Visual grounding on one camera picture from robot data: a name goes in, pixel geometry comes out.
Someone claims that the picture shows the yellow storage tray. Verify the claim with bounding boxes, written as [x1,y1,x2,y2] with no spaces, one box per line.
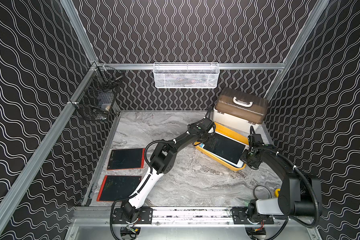
[196,123,249,172]

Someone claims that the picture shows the blue white writing tablet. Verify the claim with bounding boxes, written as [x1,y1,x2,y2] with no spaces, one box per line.
[200,133,249,168]

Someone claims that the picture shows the large red writing tablet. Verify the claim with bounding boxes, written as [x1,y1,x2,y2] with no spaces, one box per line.
[97,176,142,202]

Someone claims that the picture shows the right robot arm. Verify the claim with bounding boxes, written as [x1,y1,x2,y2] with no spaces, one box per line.
[241,127,323,229]

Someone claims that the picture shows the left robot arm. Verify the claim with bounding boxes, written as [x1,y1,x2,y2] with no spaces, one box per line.
[110,108,216,225]

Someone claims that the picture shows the brown white storage case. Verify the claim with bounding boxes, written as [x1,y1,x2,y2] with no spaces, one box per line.
[213,88,269,133]

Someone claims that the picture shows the adhesive tape roll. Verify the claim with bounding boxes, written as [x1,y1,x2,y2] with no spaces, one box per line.
[253,185,272,200]

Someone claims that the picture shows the yellow tape measure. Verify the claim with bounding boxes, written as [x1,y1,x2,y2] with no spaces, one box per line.
[274,189,281,198]

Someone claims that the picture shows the black wire wall basket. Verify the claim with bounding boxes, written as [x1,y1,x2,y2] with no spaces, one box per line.
[74,66,125,122]

